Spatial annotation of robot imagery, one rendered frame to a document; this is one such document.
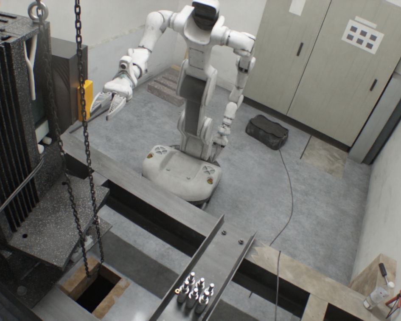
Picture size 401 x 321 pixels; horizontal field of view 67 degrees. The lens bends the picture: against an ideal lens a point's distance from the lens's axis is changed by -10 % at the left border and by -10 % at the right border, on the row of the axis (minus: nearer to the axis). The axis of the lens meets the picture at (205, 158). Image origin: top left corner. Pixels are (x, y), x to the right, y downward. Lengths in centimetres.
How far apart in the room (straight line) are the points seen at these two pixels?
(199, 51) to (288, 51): 191
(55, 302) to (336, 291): 132
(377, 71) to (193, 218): 241
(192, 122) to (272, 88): 168
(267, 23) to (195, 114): 168
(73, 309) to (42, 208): 44
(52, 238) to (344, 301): 138
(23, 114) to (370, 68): 303
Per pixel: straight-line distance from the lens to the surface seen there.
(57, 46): 133
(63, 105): 138
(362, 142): 381
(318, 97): 365
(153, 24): 173
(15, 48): 110
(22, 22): 122
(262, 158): 332
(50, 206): 148
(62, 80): 132
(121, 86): 116
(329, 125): 377
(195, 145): 265
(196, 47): 176
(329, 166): 365
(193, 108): 215
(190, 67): 191
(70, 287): 227
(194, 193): 234
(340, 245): 296
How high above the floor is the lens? 203
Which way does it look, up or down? 41 degrees down
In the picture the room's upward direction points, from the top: 15 degrees clockwise
